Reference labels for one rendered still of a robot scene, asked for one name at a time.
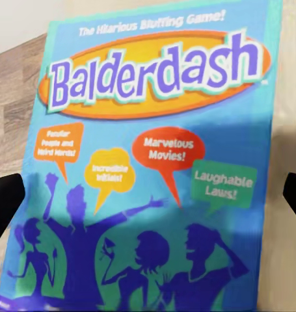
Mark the bed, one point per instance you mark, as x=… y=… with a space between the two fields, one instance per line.
x=277 y=281

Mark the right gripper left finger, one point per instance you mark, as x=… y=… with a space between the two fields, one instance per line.
x=12 y=194

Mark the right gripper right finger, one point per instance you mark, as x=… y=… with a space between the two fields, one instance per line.
x=290 y=190

